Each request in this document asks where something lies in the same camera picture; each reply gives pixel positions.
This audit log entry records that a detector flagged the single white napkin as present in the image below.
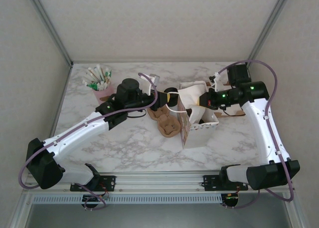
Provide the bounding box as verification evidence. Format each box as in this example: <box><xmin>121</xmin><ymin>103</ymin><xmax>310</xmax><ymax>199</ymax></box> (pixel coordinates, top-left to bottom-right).
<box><xmin>178</xmin><ymin>80</ymin><xmax>210</xmax><ymax>125</ymax></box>

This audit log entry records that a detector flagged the brown pulp cup carrier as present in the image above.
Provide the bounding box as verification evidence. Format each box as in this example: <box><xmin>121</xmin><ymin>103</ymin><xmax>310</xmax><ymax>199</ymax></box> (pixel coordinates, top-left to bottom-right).
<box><xmin>147</xmin><ymin>105</ymin><xmax>180</xmax><ymax>138</ymax></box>

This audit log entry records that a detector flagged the white patterned paper gift bag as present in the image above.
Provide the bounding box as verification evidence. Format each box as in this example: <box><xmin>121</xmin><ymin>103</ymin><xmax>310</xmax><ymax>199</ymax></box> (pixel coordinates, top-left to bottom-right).
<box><xmin>165</xmin><ymin>87</ymin><xmax>220</xmax><ymax>149</ymax></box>

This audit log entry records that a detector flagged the stack of black lids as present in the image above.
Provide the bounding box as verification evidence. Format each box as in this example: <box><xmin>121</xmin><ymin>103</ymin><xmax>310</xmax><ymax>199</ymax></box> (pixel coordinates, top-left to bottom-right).
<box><xmin>163</xmin><ymin>87</ymin><xmax>179</xmax><ymax>108</ymax></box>

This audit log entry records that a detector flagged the pink stick holder cup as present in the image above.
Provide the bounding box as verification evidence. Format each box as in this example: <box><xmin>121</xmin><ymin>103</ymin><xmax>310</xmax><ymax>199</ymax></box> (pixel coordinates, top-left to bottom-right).
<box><xmin>93</xmin><ymin>84</ymin><xmax>115</xmax><ymax>106</ymax></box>

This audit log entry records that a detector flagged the brown cardboard tray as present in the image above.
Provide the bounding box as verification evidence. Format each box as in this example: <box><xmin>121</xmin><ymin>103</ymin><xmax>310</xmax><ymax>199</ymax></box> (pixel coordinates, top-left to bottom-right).
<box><xmin>216</xmin><ymin>80</ymin><xmax>247</xmax><ymax>118</ymax></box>

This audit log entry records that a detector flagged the black controller board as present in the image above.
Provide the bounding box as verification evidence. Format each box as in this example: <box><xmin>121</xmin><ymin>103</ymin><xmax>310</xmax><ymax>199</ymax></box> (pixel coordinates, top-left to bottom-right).
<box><xmin>222</xmin><ymin>193</ymin><xmax>240</xmax><ymax>207</ymax></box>
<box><xmin>83</xmin><ymin>194</ymin><xmax>104</xmax><ymax>204</ymax></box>

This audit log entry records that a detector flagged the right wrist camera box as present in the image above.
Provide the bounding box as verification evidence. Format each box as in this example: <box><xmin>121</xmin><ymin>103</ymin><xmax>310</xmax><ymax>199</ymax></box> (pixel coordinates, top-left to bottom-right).
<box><xmin>208</xmin><ymin>72</ymin><xmax>223</xmax><ymax>92</ymax></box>

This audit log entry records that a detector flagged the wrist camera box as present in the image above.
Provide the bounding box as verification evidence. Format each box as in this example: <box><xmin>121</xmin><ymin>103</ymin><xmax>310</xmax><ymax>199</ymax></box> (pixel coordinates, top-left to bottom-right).
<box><xmin>138</xmin><ymin>73</ymin><xmax>160</xmax><ymax>95</ymax></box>
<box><xmin>208</xmin><ymin>72</ymin><xmax>223</xmax><ymax>92</ymax></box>

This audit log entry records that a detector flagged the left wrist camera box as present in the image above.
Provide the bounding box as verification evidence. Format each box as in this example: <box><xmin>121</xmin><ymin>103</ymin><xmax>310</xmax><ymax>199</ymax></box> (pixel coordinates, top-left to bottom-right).
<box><xmin>138</xmin><ymin>73</ymin><xmax>160</xmax><ymax>95</ymax></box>

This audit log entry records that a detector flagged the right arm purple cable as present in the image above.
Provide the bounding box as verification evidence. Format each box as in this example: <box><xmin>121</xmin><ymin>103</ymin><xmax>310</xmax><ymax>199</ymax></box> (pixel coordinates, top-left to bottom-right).
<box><xmin>215</xmin><ymin>60</ymin><xmax>295</xmax><ymax>210</ymax></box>

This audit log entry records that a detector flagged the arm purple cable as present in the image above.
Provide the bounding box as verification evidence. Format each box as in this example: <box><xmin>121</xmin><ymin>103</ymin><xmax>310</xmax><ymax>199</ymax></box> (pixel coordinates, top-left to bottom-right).
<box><xmin>215</xmin><ymin>60</ymin><xmax>295</xmax><ymax>210</ymax></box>
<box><xmin>19</xmin><ymin>72</ymin><xmax>159</xmax><ymax>211</ymax></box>

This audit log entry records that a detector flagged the thin aluminium rear rail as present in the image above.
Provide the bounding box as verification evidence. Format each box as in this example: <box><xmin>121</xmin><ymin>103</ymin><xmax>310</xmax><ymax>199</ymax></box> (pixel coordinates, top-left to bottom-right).
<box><xmin>71</xmin><ymin>60</ymin><xmax>247</xmax><ymax>64</ymax></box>

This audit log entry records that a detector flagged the right aluminium frame post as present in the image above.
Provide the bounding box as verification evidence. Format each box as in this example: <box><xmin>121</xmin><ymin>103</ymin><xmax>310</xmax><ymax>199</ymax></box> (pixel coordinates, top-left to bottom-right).
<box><xmin>245</xmin><ymin>0</ymin><xmax>295</xmax><ymax>67</ymax></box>

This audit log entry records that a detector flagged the aluminium frame post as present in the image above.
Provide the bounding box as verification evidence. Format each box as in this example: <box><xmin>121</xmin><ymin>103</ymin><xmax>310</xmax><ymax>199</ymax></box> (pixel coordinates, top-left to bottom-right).
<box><xmin>24</xmin><ymin>0</ymin><xmax>73</xmax><ymax>66</ymax></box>
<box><xmin>245</xmin><ymin>0</ymin><xmax>295</xmax><ymax>67</ymax></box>

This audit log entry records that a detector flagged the left aluminium side rail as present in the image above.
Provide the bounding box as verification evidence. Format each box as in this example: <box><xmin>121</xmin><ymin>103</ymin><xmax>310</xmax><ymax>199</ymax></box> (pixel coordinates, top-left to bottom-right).
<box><xmin>37</xmin><ymin>63</ymin><xmax>73</xmax><ymax>174</ymax></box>

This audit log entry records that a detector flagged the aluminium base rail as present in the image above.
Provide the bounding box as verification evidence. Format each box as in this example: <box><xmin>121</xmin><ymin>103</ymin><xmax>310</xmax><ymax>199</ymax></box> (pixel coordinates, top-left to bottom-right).
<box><xmin>23</xmin><ymin>172</ymin><xmax>296</xmax><ymax>193</ymax></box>

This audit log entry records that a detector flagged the right black mount plate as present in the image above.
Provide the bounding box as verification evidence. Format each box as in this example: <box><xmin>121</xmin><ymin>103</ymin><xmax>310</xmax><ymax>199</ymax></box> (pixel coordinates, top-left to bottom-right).
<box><xmin>203</xmin><ymin>174</ymin><xmax>249</xmax><ymax>191</ymax></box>

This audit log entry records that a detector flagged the black mount plate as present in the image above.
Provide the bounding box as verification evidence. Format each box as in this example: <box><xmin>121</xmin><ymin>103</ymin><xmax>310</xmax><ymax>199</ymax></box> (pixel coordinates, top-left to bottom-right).
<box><xmin>69</xmin><ymin>175</ymin><xmax>117</xmax><ymax>192</ymax></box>
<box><xmin>203</xmin><ymin>174</ymin><xmax>249</xmax><ymax>191</ymax></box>

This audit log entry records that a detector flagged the left black mount plate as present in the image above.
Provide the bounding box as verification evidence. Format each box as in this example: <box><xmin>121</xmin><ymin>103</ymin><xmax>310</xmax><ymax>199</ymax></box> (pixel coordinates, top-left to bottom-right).
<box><xmin>69</xmin><ymin>175</ymin><xmax>117</xmax><ymax>192</ymax></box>

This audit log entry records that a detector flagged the grey slotted cable duct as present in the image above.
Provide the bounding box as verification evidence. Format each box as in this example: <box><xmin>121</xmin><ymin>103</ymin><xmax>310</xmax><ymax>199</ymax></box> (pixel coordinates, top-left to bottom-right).
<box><xmin>32</xmin><ymin>194</ymin><xmax>223</xmax><ymax>204</ymax></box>

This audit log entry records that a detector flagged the left aluminium frame post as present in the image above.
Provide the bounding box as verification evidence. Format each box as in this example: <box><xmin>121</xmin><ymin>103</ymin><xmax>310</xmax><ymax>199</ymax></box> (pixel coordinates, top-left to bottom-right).
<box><xmin>24</xmin><ymin>0</ymin><xmax>73</xmax><ymax>66</ymax></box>

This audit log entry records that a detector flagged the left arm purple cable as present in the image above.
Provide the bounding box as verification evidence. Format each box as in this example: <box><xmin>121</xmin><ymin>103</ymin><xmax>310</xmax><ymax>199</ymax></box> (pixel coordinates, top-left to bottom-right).
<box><xmin>19</xmin><ymin>72</ymin><xmax>159</xmax><ymax>211</ymax></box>

